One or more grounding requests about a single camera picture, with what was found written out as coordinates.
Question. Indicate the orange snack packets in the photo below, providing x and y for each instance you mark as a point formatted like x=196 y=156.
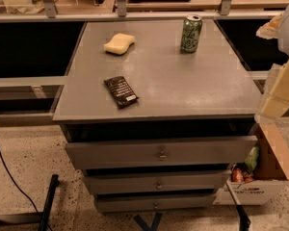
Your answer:
x=241 y=176

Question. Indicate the cardboard box with snacks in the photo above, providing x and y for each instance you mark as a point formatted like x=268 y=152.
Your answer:
x=271 y=174

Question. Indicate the bottom grey drawer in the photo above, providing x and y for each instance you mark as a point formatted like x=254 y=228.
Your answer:
x=153 y=203

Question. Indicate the grey drawer cabinet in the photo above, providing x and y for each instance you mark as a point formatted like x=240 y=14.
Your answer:
x=200 y=95

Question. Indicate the green snack bag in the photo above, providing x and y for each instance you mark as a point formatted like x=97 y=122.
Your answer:
x=251 y=160

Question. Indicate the green soda can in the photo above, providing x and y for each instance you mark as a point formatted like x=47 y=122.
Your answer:
x=192 y=25

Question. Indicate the yellow sponge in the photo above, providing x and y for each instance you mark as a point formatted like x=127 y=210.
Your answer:
x=119 y=44

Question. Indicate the black metal stand leg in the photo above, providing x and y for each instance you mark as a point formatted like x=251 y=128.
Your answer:
x=41 y=218

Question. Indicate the middle grey drawer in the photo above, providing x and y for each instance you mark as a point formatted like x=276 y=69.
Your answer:
x=156 y=182

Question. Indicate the top grey drawer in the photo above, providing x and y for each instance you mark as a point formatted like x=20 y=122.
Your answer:
x=154 y=153

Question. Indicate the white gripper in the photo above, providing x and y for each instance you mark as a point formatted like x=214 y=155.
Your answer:
x=277 y=103

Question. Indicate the black stick near box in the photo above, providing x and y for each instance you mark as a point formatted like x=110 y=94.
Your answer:
x=244 y=224

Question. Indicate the grey drawer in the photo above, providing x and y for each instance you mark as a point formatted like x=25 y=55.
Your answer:
x=154 y=153
x=153 y=203
x=156 y=182

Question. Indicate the black rxbar chocolate wrapper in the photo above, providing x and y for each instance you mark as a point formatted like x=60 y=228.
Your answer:
x=121 y=91

